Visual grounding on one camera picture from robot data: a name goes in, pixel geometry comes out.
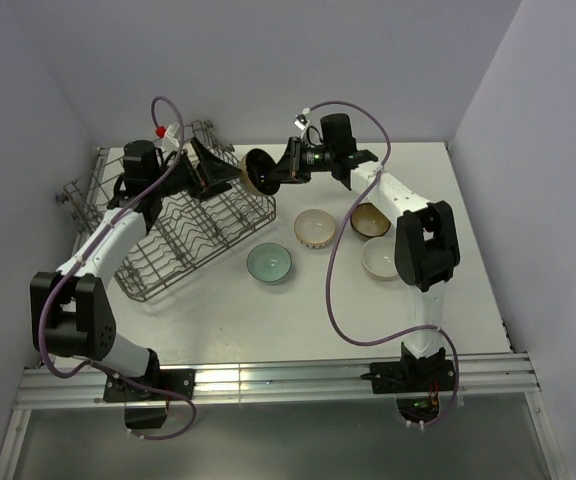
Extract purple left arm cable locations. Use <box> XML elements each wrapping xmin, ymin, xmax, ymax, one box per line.
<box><xmin>40</xmin><ymin>95</ymin><xmax>198</xmax><ymax>442</ymax></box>

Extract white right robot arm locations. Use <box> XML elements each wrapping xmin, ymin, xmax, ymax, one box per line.
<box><xmin>270</xmin><ymin>110</ymin><xmax>460</xmax><ymax>390</ymax></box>

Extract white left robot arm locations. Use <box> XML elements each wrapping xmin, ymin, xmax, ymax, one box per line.
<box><xmin>30</xmin><ymin>139</ymin><xmax>241</xmax><ymax>399</ymax></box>

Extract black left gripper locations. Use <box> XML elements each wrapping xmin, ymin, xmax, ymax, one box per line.
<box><xmin>150</xmin><ymin>139</ymin><xmax>242</xmax><ymax>203</ymax></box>

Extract grey wire dish rack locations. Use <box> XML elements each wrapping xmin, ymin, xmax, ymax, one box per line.
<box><xmin>58</xmin><ymin>146</ymin><xmax>276</xmax><ymax>302</ymax></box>

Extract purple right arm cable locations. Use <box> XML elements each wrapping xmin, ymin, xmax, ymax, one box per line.
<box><xmin>302</xmin><ymin>101</ymin><xmax>464</xmax><ymax>427</ymax></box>

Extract white bowl blue stripes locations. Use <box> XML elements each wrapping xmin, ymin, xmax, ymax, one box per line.
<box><xmin>294</xmin><ymin>209</ymin><xmax>337</xmax><ymax>249</ymax></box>

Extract brown glazed bowl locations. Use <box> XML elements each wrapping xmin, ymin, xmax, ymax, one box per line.
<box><xmin>350</xmin><ymin>202</ymin><xmax>391</xmax><ymax>241</ymax></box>

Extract plain white bowl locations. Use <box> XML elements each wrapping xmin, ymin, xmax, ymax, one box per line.
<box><xmin>361</xmin><ymin>237</ymin><xmax>398</xmax><ymax>281</ymax></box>

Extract black bowl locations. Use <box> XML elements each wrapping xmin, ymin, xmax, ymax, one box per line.
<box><xmin>239</xmin><ymin>148</ymin><xmax>280</xmax><ymax>196</ymax></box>

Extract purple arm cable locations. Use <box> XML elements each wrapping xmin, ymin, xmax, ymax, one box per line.
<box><xmin>40</xmin><ymin>95</ymin><xmax>198</xmax><ymax>442</ymax></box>
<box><xmin>302</xmin><ymin>101</ymin><xmax>464</xmax><ymax>427</ymax></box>

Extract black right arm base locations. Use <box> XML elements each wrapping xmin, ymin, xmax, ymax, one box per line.
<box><xmin>360</xmin><ymin>346</ymin><xmax>458</xmax><ymax>427</ymax></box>

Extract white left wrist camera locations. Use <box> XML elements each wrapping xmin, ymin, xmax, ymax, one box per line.
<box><xmin>155</xmin><ymin>122</ymin><xmax>183</xmax><ymax>153</ymax></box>

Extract pale green bowl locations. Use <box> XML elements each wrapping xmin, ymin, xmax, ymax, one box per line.
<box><xmin>246</xmin><ymin>242</ymin><xmax>292</xmax><ymax>284</ymax></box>

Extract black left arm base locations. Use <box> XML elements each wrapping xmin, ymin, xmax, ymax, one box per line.
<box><xmin>102</xmin><ymin>368</ymin><xmax>197</xmax><ymax>436</ymax></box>

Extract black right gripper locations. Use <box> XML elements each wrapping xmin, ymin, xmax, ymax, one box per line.
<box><xmin>264</xmin><ymin>137</ymin><xmax>334</xmax><ymax>185</ymax></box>

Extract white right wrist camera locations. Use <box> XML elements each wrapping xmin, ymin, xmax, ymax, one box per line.
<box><xmin>294</xmin><ymin>107</ymin><xmax>317</xmax><ymax>145</ymax></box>

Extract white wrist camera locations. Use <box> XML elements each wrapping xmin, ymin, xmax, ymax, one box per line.
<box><xmin>294</xmin><ymin>107</ymin><xmax>317</xmax><ymax>145</ymax></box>
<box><xmin>155</xmin><ymin>122</ymin><xmax>183</xmax><ymax>153</ymax></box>

